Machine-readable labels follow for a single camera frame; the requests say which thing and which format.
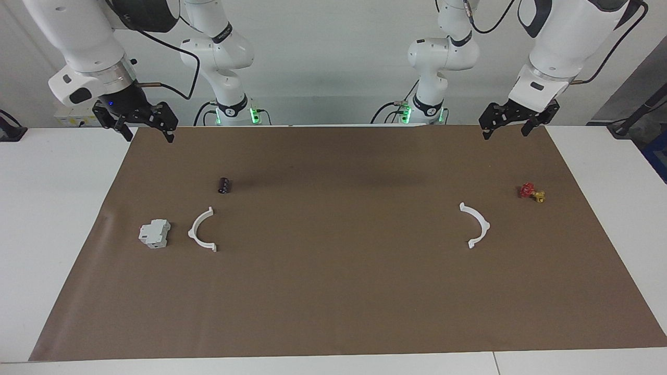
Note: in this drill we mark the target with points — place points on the blue crate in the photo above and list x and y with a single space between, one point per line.
657 156

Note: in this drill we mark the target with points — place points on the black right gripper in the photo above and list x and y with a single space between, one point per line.
136 107

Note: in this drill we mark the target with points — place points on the black table clamp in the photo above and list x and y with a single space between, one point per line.
10 133

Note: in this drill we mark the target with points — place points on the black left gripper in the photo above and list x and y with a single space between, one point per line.
508 112

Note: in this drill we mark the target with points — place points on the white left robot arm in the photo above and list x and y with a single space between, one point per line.
568 31

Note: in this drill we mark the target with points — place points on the black stand base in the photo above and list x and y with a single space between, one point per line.
622 129

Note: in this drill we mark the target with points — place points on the brown paper mat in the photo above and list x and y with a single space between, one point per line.
333 302

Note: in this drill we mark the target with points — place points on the white wall socket box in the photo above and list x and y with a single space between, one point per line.
70 115

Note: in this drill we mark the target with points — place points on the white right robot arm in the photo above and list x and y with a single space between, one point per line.
83 31

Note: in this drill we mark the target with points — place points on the white circuit breaker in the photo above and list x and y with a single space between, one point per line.
153 233

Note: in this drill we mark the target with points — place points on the black cylindrical capacitor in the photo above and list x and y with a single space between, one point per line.
224 186

